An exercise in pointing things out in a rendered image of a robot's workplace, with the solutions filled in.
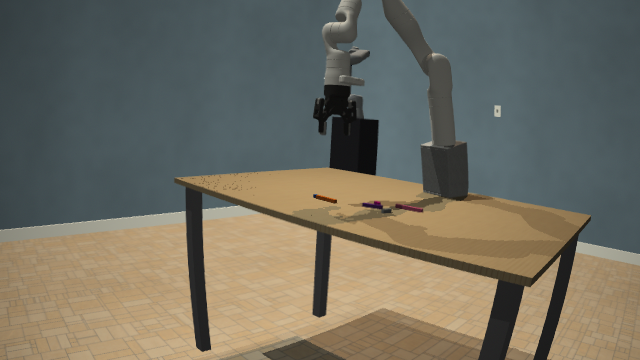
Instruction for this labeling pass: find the purple rod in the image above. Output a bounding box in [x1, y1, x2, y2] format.
[362, 203, 383, 209]

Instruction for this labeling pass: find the pink rod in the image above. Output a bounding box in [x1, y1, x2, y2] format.
[395, 204, 423, 212]

